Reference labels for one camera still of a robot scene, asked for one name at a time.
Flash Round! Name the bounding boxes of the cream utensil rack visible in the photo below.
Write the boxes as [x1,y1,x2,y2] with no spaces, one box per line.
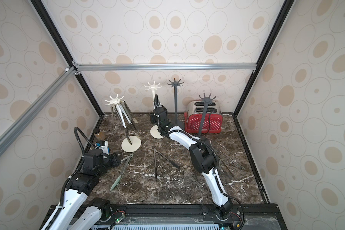
[145,82,163,139]
[104,94,141,153]

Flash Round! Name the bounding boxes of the mint green silicone tongs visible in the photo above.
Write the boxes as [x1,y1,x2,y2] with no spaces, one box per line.
[110,154,134,191]

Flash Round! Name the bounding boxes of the black handled steel tongs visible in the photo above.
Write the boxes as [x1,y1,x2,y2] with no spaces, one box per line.
[151,146,181,182]

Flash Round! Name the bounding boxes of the white handled steel tongs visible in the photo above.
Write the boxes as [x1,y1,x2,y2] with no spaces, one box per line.
[115,104,132,145]

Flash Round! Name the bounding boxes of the slim steel tongs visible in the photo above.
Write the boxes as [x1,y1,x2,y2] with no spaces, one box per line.
[110,105,116,127]

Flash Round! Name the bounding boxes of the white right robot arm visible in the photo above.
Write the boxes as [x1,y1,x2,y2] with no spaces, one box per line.
[149,105,241,220]

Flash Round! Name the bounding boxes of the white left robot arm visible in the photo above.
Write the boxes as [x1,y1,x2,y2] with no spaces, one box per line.
[42,127,122,230]

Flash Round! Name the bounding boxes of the brown spice jar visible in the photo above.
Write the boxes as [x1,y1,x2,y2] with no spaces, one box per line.
[93,127,106,141]

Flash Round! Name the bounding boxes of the red polka dot toaster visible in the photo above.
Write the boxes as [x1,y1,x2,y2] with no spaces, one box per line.
[184,100,223,134]

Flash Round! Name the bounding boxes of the dark grey rack back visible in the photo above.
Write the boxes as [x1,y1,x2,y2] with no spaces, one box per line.
[168,78,185,129]

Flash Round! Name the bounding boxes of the dark grey rack near toaster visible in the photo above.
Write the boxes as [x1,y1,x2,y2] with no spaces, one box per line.
[198,93,216,136]

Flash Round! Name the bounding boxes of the horizontal aluminium frame bar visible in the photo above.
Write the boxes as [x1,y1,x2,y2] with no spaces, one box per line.
[75,63,257,71]

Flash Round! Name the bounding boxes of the diagonal aluminium frame bar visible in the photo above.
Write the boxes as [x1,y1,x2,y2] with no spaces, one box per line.
[0,67,76,157]

